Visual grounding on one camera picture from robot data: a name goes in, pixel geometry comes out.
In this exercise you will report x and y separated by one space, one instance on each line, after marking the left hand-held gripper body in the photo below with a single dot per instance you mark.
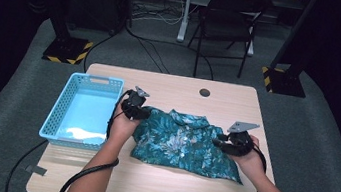
133 104

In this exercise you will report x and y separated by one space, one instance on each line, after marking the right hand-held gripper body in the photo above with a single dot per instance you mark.
239 144

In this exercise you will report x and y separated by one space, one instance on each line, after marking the teal floral patterned shirt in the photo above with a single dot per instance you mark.
185 145

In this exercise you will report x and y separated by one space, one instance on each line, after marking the person's left hand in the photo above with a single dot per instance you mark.
122 128

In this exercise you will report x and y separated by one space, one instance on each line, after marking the person's right hand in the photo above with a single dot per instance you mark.
255 163

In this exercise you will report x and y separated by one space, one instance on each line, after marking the light blue plastic basket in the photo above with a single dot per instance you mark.
88 114

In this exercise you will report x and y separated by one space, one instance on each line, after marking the black stand with striped base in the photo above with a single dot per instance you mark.
285 82
67 49

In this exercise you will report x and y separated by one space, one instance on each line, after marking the grey tape strip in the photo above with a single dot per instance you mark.
36 170

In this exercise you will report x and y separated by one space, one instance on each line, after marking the black folding chair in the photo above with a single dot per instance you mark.
233 14

